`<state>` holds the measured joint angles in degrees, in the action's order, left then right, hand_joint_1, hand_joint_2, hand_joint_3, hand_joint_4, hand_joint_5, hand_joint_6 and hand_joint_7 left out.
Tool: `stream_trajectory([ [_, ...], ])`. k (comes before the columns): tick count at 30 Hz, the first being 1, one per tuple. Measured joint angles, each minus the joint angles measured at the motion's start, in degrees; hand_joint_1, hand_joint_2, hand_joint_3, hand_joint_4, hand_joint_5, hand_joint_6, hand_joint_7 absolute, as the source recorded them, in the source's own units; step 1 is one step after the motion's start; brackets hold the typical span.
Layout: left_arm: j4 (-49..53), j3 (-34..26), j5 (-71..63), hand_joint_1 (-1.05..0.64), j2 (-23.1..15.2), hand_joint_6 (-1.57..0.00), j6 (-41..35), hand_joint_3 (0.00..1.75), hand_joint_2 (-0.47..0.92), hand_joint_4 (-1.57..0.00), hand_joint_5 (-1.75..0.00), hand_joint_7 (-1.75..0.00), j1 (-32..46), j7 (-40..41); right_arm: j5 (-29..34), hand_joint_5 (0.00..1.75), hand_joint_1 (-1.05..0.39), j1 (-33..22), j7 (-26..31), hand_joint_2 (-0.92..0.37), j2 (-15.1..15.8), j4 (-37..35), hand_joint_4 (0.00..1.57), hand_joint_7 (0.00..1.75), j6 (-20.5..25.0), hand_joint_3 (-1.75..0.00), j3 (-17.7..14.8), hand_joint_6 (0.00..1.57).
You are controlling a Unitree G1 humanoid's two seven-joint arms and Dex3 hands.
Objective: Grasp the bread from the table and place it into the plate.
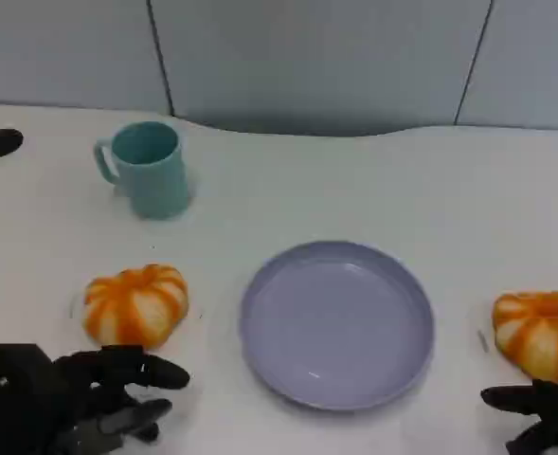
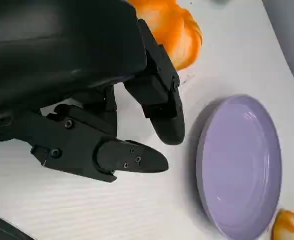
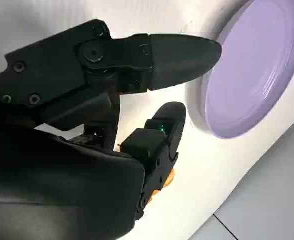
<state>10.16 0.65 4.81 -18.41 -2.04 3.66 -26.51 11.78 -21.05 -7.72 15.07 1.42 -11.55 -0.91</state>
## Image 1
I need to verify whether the lilac plate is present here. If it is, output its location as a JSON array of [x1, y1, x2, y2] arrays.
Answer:
[[239, 240, 436, 411]]

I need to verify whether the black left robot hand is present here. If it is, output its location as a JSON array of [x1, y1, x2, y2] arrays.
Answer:
[[0, 343, 191, 455]]

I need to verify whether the pale green mug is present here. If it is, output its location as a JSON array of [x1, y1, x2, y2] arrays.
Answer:
[[93, 121, 194, 221]]

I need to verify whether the black table cable grommet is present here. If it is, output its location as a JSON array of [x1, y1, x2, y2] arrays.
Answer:
[[0, 128, 25, 158]]

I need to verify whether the orange and white bread roll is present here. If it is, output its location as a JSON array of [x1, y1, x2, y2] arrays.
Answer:
[[491, 290, 558, 384], [82, 264, 189, 352]]

